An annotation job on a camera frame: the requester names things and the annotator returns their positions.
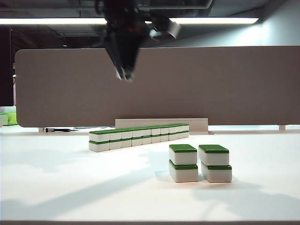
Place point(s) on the black pen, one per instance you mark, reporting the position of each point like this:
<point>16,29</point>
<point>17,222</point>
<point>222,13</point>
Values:
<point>58,129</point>

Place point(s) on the beige tile rack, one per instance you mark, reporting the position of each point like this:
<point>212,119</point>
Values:
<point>199,126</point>

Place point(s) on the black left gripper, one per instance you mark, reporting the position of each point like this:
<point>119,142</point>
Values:
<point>126,25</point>

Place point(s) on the green-backed white mahjong tile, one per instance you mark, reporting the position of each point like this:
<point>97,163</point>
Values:
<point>214,157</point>
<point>146,140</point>
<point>164,138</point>
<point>126,143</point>
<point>126,134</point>
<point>146,132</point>
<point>184,157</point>
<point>155,131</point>
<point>173,129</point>
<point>218,174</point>
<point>164,130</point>
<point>137,142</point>
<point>115,136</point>
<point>183,135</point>
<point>115,145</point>
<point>155,139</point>
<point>137,133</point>
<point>185,174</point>
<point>173,137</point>
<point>99,147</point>
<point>99,137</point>
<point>183,128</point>

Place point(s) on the green plastic object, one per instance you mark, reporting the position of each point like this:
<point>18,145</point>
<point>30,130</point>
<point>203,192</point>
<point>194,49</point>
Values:
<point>12,118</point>

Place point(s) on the brown desk divider panel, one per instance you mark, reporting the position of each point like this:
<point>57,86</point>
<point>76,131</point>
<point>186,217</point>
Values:
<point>234,89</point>

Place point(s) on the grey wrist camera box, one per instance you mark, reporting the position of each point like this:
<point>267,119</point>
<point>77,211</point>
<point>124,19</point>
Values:
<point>167,29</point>

